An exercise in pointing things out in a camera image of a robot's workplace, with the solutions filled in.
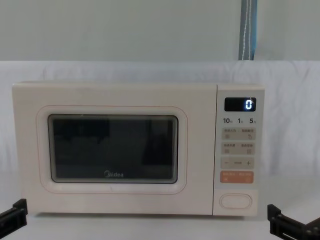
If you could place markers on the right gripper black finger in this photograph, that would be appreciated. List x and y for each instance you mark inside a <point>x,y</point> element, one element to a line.
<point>315,231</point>
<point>276,220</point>

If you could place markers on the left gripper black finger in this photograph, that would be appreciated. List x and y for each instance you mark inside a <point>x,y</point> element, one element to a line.
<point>19,212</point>

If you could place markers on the oven control panel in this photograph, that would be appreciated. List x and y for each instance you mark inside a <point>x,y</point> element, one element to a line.
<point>238,155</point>

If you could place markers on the white table cloth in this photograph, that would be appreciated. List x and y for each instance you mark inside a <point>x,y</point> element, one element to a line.
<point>155,230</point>

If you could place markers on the cream microwave oven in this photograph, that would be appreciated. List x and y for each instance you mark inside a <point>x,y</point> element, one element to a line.
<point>125,97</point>

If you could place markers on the pale smooth curtain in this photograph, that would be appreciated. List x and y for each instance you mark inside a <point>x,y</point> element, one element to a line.
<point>100,27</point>

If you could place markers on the grey striped post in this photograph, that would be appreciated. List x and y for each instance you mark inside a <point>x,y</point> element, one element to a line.
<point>247,30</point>

